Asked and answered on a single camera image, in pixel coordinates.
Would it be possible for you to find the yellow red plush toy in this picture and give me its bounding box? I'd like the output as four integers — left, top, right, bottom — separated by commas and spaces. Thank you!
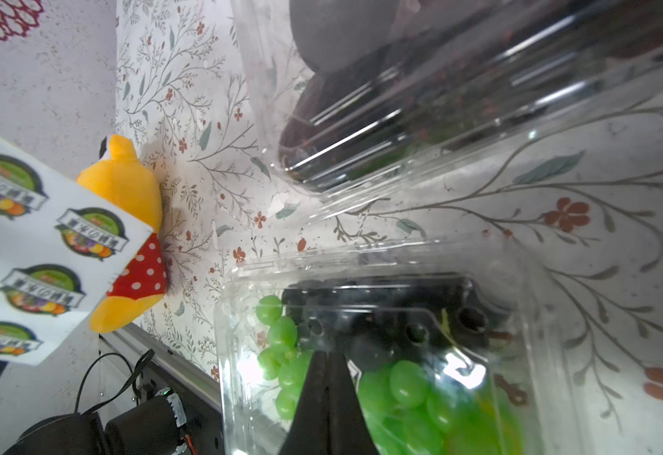
77, 135, 168, 334

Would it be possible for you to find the floral table mat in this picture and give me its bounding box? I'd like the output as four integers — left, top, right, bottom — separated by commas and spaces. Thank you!
115, 1, 663, 454

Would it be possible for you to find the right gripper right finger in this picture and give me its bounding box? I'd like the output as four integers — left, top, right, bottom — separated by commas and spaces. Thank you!
329, 353, 378, 455

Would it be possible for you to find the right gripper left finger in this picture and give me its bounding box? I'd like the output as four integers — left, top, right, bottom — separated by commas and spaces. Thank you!
280, 352, 331, 455

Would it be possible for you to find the white sticker label sheet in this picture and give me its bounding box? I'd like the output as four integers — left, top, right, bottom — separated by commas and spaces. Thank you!
0, 138, 127, 365

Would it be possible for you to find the blackberry clamshell box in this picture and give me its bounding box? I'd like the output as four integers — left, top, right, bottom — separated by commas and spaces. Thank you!
232, 1, 663, 219

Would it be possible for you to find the green grape blueberry clamshell box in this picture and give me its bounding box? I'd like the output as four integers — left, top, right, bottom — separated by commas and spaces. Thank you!
216, 238, 587, 454

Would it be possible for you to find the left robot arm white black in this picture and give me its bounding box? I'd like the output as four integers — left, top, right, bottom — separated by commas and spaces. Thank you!
7, 351, 225, 454

